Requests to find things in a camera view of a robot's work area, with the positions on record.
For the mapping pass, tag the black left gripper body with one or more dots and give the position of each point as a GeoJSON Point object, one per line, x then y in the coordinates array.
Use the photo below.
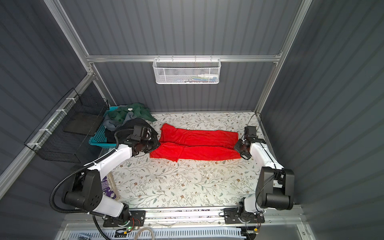
{"type": "Point", "coordinates": [149, 145]}

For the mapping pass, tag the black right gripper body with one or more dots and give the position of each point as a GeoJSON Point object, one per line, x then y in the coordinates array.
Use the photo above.
{"type": "Point", "coordinates": [239, 146]}

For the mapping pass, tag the red t shirt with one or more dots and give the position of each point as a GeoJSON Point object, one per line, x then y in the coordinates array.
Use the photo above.
{"type": "Point", "coordinates": [199, 145]}

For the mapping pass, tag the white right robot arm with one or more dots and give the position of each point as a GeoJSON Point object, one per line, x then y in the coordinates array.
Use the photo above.
{"type": "Point", "coordinates": [275, 187]}

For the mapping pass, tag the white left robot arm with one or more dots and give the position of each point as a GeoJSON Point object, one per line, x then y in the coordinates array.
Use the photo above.
{"type": "Point", "coordinates": [84, 191]}

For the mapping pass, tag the black t shirt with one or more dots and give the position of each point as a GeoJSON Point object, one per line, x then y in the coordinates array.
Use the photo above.
{"type": "Point", "coordinates": [127, 129]}

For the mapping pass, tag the grey t shirt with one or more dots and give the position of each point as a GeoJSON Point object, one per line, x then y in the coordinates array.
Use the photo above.
{"type": "Point", "coordinates": [115, 120]}

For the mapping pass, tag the green t shirt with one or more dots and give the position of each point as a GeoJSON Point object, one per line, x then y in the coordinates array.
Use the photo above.
{"type": "Point", "coordinates": [139, 110]}

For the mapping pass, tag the teal plastic laundry basket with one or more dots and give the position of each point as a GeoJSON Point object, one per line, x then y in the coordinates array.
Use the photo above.
{"type": "Point", "coordinates": [99, 139]}

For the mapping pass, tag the purple booklet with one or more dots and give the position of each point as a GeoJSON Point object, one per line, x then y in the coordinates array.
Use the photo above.
{"type": "Point", "coordinates": [108, 189]}

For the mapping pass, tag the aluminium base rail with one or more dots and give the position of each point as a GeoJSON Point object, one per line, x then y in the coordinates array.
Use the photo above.
{"type": "Point", "coordinates": [217, 217]}

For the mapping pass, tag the white wire mesh basket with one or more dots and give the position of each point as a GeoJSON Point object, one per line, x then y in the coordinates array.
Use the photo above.
{"type": "Point", "coordinates": [187, 72]}

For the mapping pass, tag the black wire mesh basket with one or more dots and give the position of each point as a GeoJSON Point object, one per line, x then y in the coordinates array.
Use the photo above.
{"type": "Point", "coordinates": [65, 138]}

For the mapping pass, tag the white slotted cable duct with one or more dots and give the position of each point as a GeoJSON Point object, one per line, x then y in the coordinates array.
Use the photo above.
{"type": "Point", "coordinates": [220, 233]}

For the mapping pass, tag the aluminium horizontal frame bar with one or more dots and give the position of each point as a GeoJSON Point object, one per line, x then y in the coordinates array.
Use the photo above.
{"type": "Point", "coordinates": [183, 58]}

